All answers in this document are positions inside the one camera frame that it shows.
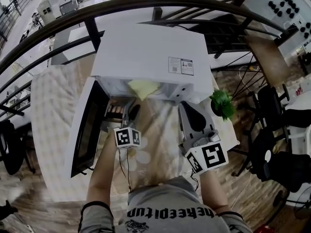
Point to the white microwave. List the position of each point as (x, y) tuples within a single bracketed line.
[(145, 52)]

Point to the straight black railing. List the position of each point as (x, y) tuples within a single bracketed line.
[(12, 8)]

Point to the black office chair with jacket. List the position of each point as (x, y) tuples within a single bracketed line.
[(11, 144)]

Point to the table with checkered cloth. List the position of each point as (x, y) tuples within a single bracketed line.
[(160, 135)]

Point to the black metal staircase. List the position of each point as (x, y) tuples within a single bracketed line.
[(226, 33)]

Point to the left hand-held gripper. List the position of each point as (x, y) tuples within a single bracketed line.
[(127, 137)]

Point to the curved black metal railing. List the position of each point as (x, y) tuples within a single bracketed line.
[(136, 2)]

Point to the person's grey printed t-shirt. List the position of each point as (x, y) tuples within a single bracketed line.
[(170, 203)]

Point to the green potted plant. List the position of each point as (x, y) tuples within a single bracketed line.
[(222, 101)]

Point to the black bag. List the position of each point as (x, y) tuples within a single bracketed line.
[(291, 169)]

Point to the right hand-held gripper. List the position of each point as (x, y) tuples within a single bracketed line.
[(211, 155)]

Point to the wooden side table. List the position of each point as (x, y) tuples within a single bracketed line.
[(267, 57)]

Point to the black armrest office chair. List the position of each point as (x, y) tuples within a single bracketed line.
[(267, 101)]

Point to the person's right forearm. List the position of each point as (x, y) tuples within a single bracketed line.
[(213, 193)]

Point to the person's left forearm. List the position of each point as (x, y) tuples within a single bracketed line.
[(102, 173)]

